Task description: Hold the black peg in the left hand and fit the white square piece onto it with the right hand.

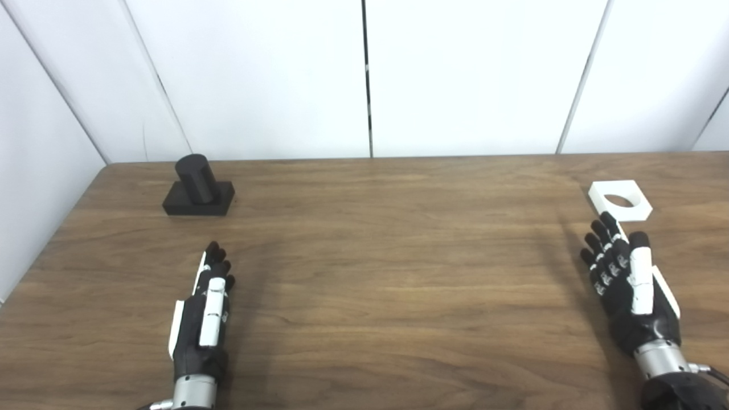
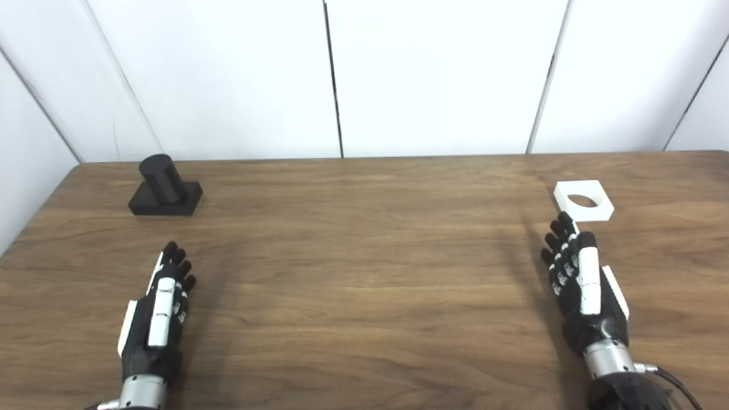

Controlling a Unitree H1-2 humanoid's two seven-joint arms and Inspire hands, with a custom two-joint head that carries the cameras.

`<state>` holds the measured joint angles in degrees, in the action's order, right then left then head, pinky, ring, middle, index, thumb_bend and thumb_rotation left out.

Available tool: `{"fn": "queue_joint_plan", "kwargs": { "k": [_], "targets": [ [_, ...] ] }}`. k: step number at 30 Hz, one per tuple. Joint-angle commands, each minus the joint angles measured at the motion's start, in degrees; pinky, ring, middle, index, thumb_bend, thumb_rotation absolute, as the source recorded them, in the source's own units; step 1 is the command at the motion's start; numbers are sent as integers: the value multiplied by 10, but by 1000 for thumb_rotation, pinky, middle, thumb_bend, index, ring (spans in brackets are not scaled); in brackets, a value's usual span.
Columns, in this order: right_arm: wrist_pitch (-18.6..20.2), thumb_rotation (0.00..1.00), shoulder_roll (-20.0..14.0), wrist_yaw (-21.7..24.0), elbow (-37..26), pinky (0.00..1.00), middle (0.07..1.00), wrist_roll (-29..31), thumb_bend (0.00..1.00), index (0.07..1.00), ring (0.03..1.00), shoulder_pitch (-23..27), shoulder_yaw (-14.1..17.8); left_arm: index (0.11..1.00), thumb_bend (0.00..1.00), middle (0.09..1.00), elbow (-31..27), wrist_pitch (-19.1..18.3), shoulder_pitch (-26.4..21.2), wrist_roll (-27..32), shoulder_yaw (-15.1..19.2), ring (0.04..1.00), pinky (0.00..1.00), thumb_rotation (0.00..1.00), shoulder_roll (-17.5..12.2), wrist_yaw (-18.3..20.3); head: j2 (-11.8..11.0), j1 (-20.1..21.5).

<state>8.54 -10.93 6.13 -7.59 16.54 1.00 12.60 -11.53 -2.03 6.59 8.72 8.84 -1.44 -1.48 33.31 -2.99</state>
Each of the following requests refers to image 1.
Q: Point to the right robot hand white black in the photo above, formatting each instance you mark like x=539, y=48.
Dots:
x=626, y=310

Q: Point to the white square piece with hole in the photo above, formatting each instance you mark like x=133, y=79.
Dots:
x=635, y=212

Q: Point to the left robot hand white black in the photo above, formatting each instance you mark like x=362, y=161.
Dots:
x=196, y=341

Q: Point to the black peg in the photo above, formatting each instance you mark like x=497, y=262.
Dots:
x=196, y=182

